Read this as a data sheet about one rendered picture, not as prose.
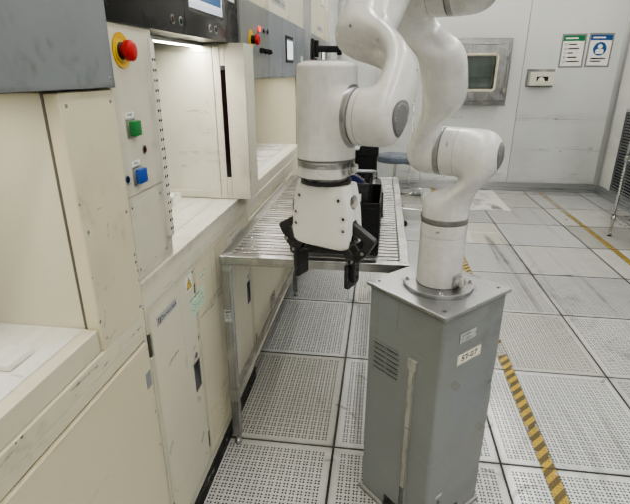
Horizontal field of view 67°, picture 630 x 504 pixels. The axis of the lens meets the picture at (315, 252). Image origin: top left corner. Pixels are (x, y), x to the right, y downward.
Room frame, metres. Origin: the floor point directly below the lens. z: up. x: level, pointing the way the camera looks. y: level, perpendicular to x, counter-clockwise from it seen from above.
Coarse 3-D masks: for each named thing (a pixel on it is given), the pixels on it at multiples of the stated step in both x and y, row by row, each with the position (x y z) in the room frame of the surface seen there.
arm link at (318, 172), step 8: (352, 160) 0.68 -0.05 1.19; (304, 168) 0.67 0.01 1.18; (312, 168) 0.66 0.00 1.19; (320, 168) 0.66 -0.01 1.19; (328, 168) 0.66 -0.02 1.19; (336, 168) 0.66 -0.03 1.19; (344, 168) 0.66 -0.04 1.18; (352, 168) 0.68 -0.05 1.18; (304, 176) 0.67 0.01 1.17; (312, 176) 0.66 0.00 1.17; (320, 176) 0.66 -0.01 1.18; (328, 176) 0.66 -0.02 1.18; (336, 176) 0.66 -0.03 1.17; (344, 176) 0.67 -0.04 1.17
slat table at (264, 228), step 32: (288, 192) 2.28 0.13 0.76; (384, 192) 2.28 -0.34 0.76; (256, 224) 1.75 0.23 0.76; (384, 224) 1.75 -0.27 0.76; (224, 256) 1.42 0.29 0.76; (256, 256) 1.42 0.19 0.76; (288, 256) 1.42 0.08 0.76; (320, 256) 1.42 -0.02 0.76; (384, 256) 1.42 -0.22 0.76; (224, 288) 1.42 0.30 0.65; (224, 320) 1.42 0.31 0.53; (256, 352) 1.70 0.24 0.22
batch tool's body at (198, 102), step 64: (128, 0) 1.07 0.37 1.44; (192, 64) 1.74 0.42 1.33; (128, 128) 1.02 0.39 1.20; (192, 128) 1.74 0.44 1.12; (128, 192) 0.98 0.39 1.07; (192, 192) 1.74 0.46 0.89; (256, 192) 1.80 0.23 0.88; (192, 256) 1.26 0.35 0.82; (192, 320) 1.22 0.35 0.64; (192, 384) 1.17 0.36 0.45; (192, 448) 1.13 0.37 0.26
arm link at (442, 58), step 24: (432, 0) 0.99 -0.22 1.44; (408, 24) 1.05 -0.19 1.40; (432, 24) 1.07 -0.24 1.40; (432, 48) 1.05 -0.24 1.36; (456, 48) 1.06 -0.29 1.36; (432, 72) 1.06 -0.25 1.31; (456, 72) 1.06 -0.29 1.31; (432, 96) 1.09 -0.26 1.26; (456, 96) 1.08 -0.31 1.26; (432, 120) 1.12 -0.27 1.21; (408, 144) 1.21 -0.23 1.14; (432, 144) 1.17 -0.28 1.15; (432, 168) 1.18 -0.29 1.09
